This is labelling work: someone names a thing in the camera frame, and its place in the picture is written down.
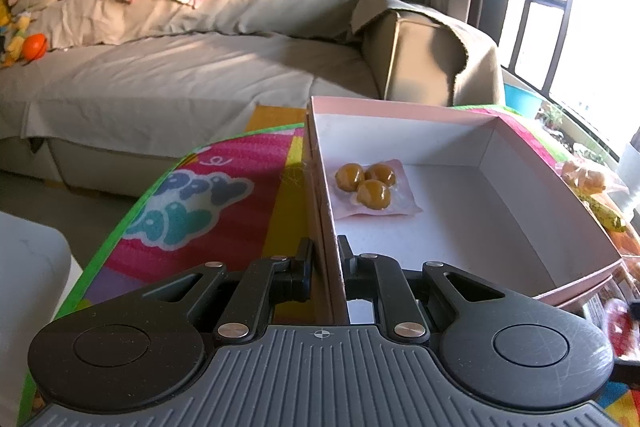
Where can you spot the small potted plant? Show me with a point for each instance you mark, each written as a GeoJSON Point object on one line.
{"type": "Point", "coordinates": [552, 117]}

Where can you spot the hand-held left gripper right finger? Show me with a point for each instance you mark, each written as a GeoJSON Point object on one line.
{"type": "Point", "coordinates": [345, 268]}

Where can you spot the black window grille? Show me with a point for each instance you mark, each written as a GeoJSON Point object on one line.
{"type": "Point", "coordinates": [560, 2]}

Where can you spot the grey sofa cover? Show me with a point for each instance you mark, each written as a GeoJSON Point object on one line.
{"type": "Point", "coordinates": [175, 77]}

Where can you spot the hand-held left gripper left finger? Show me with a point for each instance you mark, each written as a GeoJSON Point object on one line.
{"type": "Point", "coordinates": [304, 268]}

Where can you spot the blue plastic basin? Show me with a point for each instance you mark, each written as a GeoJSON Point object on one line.
{"type": "Point", "coordinates": [522, 99]}

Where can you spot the orange ball toy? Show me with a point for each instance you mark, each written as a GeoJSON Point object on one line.
{"type": "Point", "coordinates": [36, 47]}

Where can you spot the tan armrest throw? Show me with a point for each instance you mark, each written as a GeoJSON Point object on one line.
{"type": "Point", "coordinates": [480, 57]}

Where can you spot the white ribbed column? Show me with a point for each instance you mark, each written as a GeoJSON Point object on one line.
{"type": "Point", "coordinates": [630, 172]}

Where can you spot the red label pastry packet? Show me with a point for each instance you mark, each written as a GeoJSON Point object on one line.
{"type": "Point", "coordinates": [625, 327]}

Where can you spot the clear bread packet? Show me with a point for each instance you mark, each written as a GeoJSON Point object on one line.
{"type": "Point", "coordinates": [587, 177]}

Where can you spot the beige sofa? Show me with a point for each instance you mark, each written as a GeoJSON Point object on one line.
{"type": "Point", "coordinates": [100, 167]}

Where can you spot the brown pastry balls packet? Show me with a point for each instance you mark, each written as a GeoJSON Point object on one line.
{"type": "Point", "coordinates": [372, 194]}

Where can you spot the pink cardboard box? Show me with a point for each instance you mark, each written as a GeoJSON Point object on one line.
{"type": "Point", "coordinates": [450, 207]}

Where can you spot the colourful printed play mat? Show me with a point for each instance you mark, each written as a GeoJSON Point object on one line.
{"type": "Point", "coordinates": [200, 247]}

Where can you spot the yellow plush toy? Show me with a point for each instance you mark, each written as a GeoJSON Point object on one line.
{"type": "Point", "coordinates": [15, 34]}

